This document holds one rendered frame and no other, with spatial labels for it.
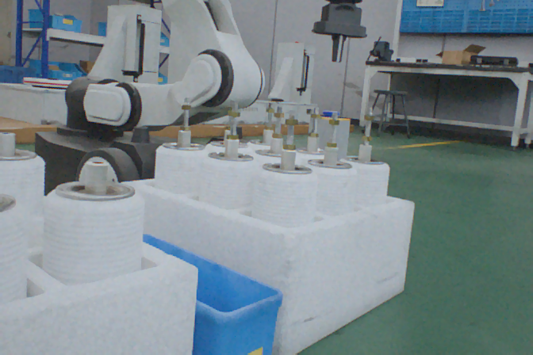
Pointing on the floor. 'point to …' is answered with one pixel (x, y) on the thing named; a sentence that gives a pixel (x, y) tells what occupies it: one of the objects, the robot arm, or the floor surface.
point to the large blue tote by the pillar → (16, 74)
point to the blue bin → (228, 307)
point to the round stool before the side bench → (393, 111)
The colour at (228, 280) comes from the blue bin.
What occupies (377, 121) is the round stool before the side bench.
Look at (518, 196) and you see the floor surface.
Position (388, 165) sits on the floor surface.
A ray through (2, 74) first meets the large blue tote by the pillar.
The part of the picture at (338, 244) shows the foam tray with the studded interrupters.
